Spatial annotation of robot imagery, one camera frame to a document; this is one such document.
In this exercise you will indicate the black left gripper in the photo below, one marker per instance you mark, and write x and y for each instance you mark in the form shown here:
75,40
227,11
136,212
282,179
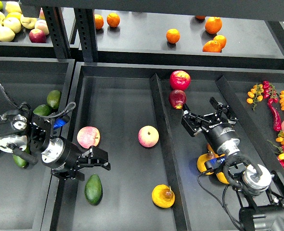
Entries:
65,159

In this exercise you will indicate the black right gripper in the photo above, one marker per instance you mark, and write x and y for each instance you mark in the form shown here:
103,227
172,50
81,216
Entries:
218,131

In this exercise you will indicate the dark green avocado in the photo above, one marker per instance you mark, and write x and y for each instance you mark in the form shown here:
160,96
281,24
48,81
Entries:
93,189

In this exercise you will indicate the yellow pear with brown spot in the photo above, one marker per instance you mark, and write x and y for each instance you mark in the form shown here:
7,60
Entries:
163,196

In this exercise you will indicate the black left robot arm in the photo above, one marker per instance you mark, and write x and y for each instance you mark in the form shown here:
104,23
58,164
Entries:
30,136

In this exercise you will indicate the yellow pear under arm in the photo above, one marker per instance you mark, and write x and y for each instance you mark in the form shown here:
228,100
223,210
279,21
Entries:
221,177

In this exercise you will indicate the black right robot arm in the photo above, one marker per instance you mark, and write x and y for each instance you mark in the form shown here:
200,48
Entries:
265,209

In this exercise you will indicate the yellow pear with stem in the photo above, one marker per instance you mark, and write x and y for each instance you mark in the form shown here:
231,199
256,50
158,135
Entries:
210,150

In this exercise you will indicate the yellow pear left of pile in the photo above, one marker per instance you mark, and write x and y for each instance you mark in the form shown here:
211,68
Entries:
201,161

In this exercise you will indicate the green avocado bottom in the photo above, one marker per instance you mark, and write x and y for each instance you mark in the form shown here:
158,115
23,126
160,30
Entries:
20,162

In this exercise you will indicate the green avocado upper middle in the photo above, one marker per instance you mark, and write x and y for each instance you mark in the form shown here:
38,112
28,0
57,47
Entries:
43,110

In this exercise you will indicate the green avocado top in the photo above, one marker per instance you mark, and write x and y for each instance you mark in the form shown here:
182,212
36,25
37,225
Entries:
53,99

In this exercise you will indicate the pink apple left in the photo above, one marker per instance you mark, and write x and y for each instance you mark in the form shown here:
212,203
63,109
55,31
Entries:
88,136

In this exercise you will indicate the pink apple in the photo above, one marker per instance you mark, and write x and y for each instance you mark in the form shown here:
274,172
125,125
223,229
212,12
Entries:
148,136
88,136

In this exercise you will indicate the dark red apple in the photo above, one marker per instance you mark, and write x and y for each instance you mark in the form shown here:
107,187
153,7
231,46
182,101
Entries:
177,99

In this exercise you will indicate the orange cherry tomato vine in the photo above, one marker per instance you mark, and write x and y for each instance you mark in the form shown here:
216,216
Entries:
255,95

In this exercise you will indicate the bright red apple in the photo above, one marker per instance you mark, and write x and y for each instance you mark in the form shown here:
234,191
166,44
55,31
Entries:
179,80

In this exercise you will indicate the red cherry tomato vine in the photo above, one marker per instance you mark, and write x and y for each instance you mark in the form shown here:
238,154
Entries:
269,92

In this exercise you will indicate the red chili pepper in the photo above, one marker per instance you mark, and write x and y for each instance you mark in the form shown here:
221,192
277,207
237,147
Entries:
276,118

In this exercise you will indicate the pink apple centre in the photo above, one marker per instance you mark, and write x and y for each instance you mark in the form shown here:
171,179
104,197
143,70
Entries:
148,136

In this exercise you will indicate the black centre divided tray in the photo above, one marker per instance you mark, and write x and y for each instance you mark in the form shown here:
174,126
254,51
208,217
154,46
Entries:
120,99

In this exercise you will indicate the black left tray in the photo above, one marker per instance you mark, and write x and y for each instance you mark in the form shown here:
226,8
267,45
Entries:
27,194

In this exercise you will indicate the orange front right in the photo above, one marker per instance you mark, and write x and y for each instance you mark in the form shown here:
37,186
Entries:
212,46

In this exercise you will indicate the black upper shelf tray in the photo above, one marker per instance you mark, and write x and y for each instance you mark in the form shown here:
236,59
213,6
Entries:
140,38

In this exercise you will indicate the small orange right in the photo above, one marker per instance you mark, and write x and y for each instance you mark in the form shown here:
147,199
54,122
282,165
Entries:
221,39

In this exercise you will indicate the orange centre shelf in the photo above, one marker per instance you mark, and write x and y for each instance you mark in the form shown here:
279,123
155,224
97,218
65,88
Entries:
173,36

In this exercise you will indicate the large orange top right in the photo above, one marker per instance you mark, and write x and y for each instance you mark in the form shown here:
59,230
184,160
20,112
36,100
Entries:
213,25

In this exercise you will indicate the orange under top shelf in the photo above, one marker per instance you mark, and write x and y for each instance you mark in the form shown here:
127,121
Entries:
199,17

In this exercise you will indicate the red apple on shelf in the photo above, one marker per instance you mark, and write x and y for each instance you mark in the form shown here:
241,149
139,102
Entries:
37,36

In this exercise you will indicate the orange top left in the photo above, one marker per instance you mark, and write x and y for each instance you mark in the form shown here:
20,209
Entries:
113,20

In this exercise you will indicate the pale peach apple shelf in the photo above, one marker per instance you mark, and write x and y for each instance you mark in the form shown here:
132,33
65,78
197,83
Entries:
42,25

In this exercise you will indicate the yellow apple front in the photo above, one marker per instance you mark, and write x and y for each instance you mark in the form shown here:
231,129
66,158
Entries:
6,34

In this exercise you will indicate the orange partly behind post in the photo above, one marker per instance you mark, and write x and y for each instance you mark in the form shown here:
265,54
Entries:
99,21

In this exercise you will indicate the black perforated shelf post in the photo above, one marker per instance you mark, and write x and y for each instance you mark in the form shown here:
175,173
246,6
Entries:
87,34

